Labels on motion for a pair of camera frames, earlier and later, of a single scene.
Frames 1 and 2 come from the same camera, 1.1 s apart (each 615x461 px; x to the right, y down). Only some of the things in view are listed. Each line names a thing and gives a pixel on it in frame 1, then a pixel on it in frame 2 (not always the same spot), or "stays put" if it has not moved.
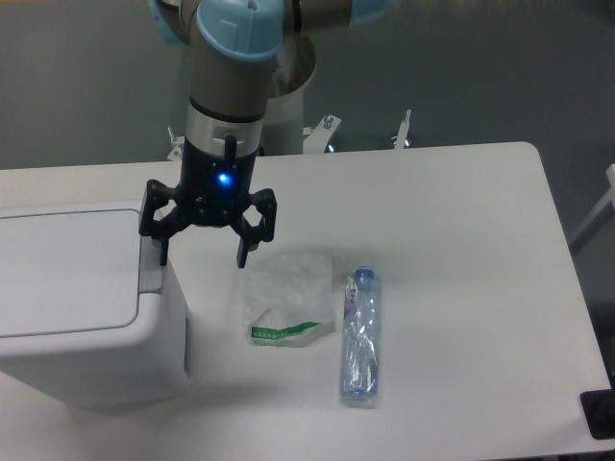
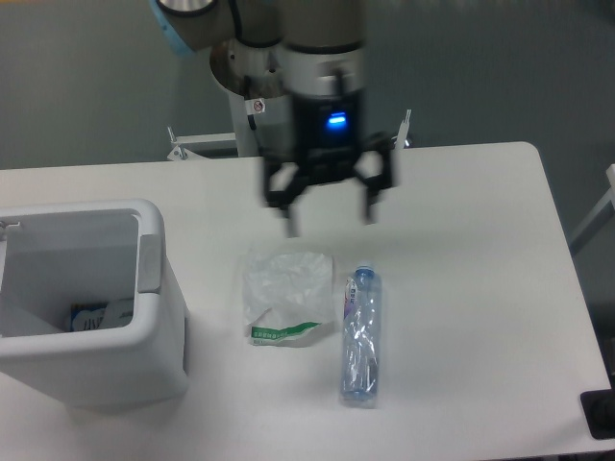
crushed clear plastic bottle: (361, 313) stays put
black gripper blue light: (213, 190) to (326, 132)
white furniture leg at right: (610, 197) stays put
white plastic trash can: (87, 312) stays put
